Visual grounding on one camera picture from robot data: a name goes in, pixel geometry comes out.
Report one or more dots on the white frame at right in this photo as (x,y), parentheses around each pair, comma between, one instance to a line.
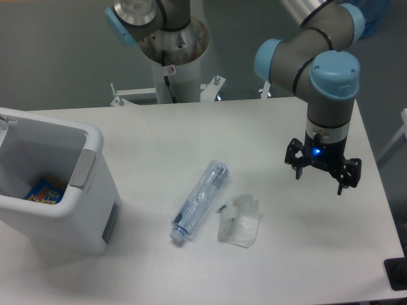
(394,144)

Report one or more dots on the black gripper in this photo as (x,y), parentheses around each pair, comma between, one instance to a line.
(323,149)

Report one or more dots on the clear plastic wrapper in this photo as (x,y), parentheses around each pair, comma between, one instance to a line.
(239,220)

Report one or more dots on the black device at table edge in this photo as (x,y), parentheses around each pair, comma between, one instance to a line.
(396,273)

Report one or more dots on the clear plastic bottle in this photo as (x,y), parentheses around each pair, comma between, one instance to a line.
(192,211)

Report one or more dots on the blue snack packet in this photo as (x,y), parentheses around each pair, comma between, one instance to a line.
(47,190)

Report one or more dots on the white trash can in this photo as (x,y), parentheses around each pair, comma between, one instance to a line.
(33,145)

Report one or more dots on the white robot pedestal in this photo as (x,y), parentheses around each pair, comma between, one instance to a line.
(176,57)

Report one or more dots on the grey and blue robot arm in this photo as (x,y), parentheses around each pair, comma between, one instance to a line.
(314,66)

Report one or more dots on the blue plastic bag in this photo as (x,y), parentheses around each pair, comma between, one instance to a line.
(373,12)

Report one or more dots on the white pedestal foot frame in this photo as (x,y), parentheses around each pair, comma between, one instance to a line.
(209,92)

